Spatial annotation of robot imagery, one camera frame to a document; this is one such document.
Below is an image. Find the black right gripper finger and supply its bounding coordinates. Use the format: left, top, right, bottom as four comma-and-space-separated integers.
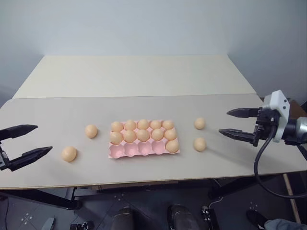
226, 107, 261, 119
218, 128, 256, 144

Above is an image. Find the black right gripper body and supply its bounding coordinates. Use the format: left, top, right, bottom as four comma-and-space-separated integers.
252, 106, 282, 148

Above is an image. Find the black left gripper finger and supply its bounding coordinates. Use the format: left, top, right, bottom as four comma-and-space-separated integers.
9, 146, 53, 172
0, 124, 39, 143

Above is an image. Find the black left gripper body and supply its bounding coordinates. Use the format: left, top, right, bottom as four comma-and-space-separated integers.
0, 141, 12, 172

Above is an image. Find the pink plastic egg tray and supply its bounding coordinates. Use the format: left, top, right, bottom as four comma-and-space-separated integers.
107, 119, 181, 160

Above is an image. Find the black table leg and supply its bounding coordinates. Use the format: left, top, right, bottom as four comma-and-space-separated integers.
0, 188, 83, 211

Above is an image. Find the light wooden slat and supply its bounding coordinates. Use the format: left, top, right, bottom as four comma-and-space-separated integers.
282, 173, 302, 229

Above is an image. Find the black shoe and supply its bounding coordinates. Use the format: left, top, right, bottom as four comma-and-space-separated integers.
246, 210, 267, 230

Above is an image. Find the small black device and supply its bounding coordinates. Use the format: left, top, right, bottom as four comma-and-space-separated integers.
69, 221, 94, 230

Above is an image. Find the black box with screws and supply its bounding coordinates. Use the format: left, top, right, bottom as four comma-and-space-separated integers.
201, 205, 219, 230

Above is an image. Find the dark rounded shape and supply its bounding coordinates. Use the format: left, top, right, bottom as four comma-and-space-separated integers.
112, 206, 134, 230
167, 203, 200, 230

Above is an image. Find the blue jeans leg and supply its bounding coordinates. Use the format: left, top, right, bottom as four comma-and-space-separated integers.
264, 218, 307, 230

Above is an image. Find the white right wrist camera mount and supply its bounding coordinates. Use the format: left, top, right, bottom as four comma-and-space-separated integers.
262, 90, 292, 144

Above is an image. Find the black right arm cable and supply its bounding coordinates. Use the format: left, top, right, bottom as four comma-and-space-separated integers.
253, 130, 307, 199

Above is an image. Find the grey metal bracket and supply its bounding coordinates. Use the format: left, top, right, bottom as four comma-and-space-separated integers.
42, 217, 56, 230

